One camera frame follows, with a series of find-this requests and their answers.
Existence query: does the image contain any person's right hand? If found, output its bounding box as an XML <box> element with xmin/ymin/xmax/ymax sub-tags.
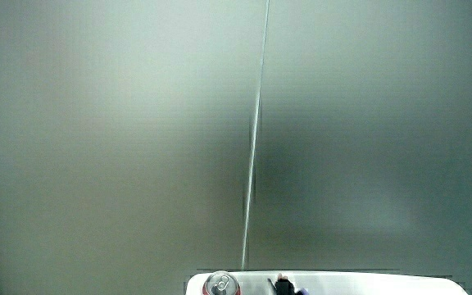
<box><xmin>267</xmin><ymin>273</ymin><xmax>310</xmax><ymax>295</ymax></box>

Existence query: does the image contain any red cola can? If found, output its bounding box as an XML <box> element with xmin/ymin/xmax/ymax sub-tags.
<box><xmin>202</xmin><ymin>270</ymin><xmax>242</xmax><ymax>295</ymax></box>

